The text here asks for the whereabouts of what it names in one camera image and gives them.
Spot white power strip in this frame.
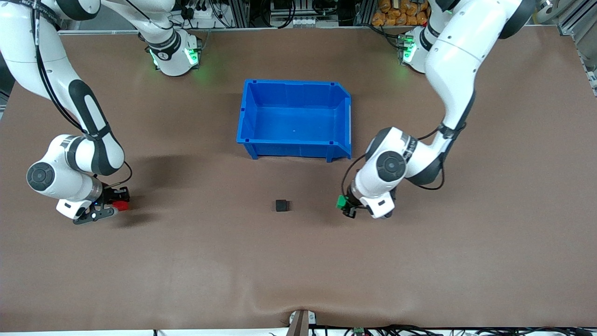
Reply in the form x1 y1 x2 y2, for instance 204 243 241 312
180 0 227 28

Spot blue plastic storage bin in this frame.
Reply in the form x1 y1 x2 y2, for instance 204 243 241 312
236 79 353 163

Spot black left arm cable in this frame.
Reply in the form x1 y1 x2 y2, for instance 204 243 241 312
342 119 467 199

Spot aluminium frame profile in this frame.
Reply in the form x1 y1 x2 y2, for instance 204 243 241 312
557 0 597 35

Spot brown table edge clamp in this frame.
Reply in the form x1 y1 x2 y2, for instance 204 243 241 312
286 309 317 336

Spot orange snack bags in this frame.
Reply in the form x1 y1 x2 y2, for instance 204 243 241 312
372 0 430 27

